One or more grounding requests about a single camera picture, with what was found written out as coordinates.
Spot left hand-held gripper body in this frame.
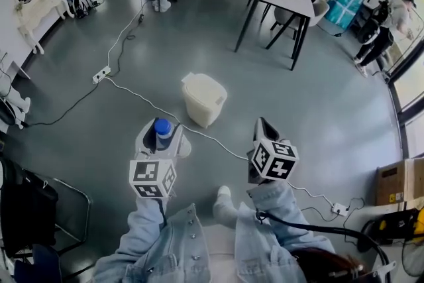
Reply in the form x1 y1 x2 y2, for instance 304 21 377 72
129 149 182 199

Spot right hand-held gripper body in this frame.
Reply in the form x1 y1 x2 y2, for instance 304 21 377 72
246 139 299 185

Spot blue-capped white bottle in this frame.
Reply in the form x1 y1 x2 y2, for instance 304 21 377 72
154 118 176 150

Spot cream plastic trash bin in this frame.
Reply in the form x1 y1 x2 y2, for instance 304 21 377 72
181 72 229 129

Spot person's right forearm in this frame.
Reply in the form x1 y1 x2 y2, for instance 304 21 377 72
246 180 335 258

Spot person's left forearm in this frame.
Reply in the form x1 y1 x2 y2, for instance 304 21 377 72
94 196 173 283

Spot person's left leg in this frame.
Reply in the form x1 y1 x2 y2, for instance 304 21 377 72
178 135 192 158

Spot person's leg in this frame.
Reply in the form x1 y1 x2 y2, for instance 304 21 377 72
178 135 192 158
211 185 244 230

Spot person's right leg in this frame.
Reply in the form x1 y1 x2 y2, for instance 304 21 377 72
211 185 244 230

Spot white power strip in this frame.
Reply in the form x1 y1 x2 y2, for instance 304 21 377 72
91 66 112 84
332 202 349 217

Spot brown cardboard box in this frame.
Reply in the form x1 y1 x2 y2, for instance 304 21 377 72
375 158 424 206

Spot grey chair with black legs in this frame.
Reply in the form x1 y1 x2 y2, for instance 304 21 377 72
270 0 331 41

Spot yellow and black machine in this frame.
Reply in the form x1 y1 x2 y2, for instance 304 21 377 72
360 207 424 245

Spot teal wrapped packages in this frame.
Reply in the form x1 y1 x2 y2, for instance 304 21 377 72
324 0 365 32

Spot white vanity table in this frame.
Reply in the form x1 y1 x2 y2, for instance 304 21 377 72
13 0 76 55

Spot long white power cable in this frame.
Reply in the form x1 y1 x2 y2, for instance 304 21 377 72
103 75 336 210

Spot black floor cable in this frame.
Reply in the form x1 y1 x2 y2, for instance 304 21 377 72
23 81 100 129

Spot black cable with loop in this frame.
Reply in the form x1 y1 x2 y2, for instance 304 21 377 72
107 13 145 79

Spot black metal frame chair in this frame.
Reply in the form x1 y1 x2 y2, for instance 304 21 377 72
0 155 92 279

